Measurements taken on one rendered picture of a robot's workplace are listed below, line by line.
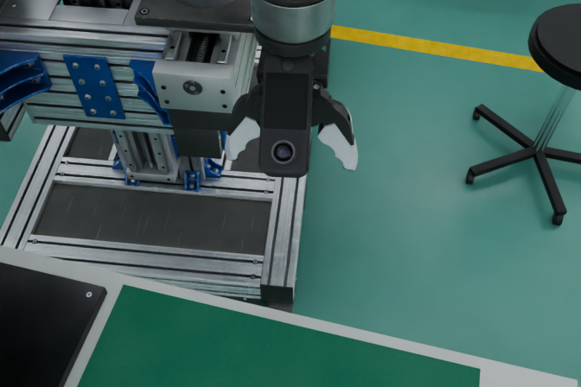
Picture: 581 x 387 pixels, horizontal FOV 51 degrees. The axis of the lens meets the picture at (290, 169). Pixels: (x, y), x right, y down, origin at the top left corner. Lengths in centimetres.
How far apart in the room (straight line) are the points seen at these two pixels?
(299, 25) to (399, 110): 185
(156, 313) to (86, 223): 84
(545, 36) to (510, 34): 90
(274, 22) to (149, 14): 60
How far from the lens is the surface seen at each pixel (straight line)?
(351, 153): 66
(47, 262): 118
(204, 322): 106
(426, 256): 200
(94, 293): 110
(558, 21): 198
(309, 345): 103
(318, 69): 62
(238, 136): 66
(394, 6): 282
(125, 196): 189
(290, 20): 52
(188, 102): 110
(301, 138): 55
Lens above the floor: 171
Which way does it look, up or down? 53 degrees down
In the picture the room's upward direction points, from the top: straight up
